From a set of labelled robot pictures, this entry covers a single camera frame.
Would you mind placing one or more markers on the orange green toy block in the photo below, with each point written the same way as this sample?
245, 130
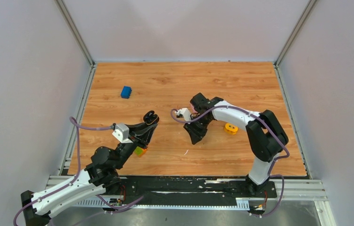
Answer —
140, 151

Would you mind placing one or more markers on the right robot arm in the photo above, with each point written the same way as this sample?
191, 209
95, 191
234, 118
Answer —
266, 136

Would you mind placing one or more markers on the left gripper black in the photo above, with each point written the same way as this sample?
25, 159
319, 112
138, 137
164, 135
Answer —
142, 133

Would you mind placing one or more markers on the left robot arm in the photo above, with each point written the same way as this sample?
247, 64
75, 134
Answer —
97, 178

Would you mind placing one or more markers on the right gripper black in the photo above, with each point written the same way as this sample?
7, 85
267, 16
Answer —
196, 135

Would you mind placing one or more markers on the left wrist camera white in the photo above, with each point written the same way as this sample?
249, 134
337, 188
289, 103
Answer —
121, 133

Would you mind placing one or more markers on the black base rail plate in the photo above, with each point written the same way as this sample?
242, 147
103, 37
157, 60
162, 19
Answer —
187, 191

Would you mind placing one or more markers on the blue toy block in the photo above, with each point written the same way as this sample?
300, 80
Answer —
126, 92

